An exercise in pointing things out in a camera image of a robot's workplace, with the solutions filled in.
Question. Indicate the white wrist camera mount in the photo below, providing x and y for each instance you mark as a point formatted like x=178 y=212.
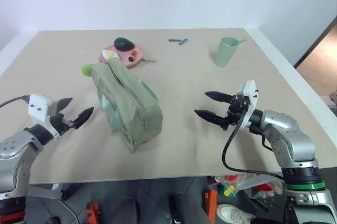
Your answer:
x=250 y=95
x=39 y=108

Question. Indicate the grey metal table bracket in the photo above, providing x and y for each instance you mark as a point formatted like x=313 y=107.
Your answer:
x=43 y=192

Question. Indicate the red yellow small toy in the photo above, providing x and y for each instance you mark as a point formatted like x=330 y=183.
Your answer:
x=134 y=53

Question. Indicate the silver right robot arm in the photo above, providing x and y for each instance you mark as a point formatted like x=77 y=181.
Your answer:
x=287 y=140

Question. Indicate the light green spoon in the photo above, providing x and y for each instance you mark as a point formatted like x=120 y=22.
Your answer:
x=242 y=41

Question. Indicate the pink plate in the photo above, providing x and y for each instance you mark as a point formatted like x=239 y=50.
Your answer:
x=137 y=50

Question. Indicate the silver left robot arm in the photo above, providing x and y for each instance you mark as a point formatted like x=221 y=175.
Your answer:
x=15 y=153

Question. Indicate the black door frame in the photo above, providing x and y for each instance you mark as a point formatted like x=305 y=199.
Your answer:
x=316 y=40

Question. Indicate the green fluffy pom-pom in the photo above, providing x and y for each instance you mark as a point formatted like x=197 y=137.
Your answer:
x=87 y=69

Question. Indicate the black red small toy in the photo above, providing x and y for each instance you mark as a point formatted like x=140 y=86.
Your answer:
x=130 y=58

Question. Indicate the dark rounded shape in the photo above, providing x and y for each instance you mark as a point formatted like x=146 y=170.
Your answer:
x=188 y=209

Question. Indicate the orange black tool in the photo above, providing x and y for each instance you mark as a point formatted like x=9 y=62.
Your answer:
x=91 y=212

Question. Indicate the clear bag of toys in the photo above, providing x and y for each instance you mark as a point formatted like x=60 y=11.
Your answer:
x=237 y=184

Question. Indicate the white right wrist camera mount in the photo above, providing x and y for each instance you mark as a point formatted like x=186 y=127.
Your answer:
x=250 y=95

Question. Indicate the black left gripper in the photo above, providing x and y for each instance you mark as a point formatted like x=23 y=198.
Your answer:
x=61 y=124

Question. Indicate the green fabric lunch bag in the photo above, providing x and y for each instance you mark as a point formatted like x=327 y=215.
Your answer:
x=129 y=103

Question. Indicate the orange metal stand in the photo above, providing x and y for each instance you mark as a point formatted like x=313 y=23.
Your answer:
x=211 y=200

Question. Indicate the white yellow plush charm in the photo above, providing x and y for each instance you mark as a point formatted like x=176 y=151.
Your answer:
x=109 y=54

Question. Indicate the white sneaker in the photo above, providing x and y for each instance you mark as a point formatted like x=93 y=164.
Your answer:
x=233 y=213

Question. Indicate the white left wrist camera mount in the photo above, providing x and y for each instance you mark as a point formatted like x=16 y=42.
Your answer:
x=39 y=108

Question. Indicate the blue toothed plastic piece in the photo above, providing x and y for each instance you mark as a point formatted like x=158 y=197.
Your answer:
x=174 y=40
x=183 y=41

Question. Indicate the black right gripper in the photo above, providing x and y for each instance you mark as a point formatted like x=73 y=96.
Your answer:
x=235 y=111

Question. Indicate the dark green avocado toy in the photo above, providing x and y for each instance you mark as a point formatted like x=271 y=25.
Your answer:
x=123 y=44

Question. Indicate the silver metal key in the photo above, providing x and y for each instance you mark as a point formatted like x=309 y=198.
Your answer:
x=148 y=60

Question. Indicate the light green plastic cup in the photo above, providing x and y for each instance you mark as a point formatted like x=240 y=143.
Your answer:
x=223 y=53

